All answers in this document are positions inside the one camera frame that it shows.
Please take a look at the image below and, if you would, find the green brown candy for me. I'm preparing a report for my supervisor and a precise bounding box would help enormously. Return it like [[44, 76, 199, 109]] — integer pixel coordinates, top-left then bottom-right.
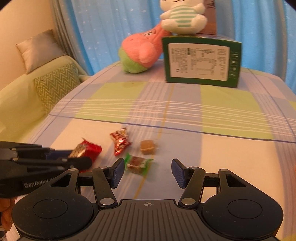
[[124, 153, 153, 176]]

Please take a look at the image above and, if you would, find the green white carton box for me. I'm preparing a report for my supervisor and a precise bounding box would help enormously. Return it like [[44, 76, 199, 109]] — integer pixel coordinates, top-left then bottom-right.
[[162, 35, 242, 88]]

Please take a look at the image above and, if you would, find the person left hand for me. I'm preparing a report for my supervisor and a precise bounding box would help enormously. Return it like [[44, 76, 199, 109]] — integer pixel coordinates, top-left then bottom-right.
[[0, 197, 16, 231]]

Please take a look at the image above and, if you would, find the red foil packet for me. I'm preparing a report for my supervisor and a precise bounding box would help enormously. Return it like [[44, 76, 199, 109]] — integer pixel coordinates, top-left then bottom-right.
[[68, 139, 102, 173]]

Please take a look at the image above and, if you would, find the brown picture box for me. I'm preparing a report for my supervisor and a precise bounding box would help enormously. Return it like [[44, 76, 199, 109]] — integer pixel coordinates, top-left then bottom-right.
[[199, 0, 217, 35]]

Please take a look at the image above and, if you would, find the red patterned candy wrapper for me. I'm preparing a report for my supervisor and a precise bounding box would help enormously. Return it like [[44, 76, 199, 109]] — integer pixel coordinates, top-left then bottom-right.
[[109, 128, 132, 156]]

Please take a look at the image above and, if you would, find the grey satin cushion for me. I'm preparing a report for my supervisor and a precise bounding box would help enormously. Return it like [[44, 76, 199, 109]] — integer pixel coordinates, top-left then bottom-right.
[[16, 29, 66, 74]]

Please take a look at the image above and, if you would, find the blue star curtain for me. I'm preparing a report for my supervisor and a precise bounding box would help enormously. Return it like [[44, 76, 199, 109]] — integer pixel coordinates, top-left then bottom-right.
[[50, 0, 295, 90]]

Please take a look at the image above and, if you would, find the plaid tablecloth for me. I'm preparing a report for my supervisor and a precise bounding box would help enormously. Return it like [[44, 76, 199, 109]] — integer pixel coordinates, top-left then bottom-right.
[[22, 61, 295, 240]]

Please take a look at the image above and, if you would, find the light green sofa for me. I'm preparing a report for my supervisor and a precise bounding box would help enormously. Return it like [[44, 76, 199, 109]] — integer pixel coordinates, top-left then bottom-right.
[[1, 55, 89, 142]]

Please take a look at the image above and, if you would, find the pink green plush toy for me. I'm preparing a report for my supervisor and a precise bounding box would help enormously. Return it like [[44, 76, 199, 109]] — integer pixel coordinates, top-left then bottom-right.
[[118, 24, 171, 74]]

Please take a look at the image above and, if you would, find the white bunny plush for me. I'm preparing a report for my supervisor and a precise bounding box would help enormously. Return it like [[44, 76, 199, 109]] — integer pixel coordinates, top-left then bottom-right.
[[159, 0, 208, 35]]

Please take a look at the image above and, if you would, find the green zigzag cushion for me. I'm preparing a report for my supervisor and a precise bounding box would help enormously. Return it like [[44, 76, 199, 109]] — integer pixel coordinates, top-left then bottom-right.
[[33, 63, 81, 113]]

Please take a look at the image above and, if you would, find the brown cube candy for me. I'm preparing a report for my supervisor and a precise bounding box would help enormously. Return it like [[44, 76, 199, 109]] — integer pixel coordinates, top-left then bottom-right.
[[140, 140, 157, 155]]

